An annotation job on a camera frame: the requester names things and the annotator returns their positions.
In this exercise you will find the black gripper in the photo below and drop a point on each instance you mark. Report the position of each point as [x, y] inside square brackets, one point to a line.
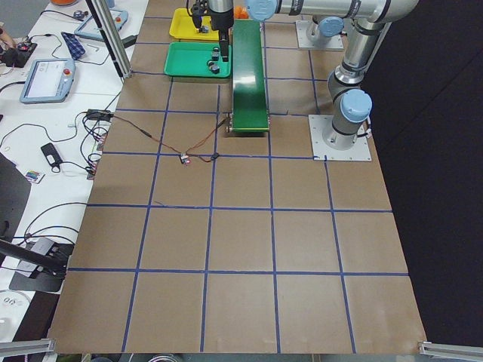
[220, 19]

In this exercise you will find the plain orange cylinder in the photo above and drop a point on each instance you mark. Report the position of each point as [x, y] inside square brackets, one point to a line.
[240, 12]

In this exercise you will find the yellow plastic tray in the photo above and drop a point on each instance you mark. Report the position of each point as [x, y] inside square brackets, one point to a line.
[183, 28]

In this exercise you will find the green plastic tray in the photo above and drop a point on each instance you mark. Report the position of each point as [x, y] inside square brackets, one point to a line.
[189, 59]

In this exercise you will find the green conveyor belt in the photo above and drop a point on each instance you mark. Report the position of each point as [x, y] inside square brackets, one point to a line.
[249, 115]

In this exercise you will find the small green circuit board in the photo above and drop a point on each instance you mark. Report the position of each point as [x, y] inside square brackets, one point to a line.
[185, 159]

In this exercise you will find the black power adapter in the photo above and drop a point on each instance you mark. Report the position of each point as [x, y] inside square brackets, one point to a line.
[99, 115]

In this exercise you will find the blue plaid cloth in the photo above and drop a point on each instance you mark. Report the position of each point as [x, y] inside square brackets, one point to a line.
[74, 46]

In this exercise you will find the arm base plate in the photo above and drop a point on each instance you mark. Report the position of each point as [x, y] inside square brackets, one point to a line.
[329, 145]
[323, 36]

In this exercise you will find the aluminium frame post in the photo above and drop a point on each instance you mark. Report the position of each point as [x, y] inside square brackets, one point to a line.
[105, 23]

